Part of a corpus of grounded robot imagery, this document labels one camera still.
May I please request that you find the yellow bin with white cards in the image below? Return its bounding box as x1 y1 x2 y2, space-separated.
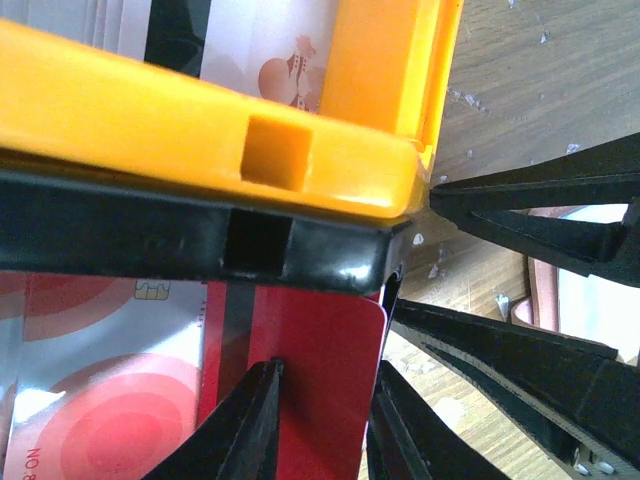
1 1 463 219

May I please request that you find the stack of red-white cards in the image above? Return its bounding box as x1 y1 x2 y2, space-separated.
3 274 206 479

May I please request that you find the black bin with red cards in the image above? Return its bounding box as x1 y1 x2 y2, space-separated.
1 167 413 295

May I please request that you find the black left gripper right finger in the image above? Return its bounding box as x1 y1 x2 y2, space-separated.
366 360 507 480

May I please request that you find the stack of white cards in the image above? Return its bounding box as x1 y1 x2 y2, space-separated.
1 1 338 113

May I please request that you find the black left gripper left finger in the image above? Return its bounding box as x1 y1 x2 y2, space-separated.
145 359 283 480

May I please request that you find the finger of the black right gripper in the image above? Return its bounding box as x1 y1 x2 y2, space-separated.
391 299 639 473
429 134 639 287

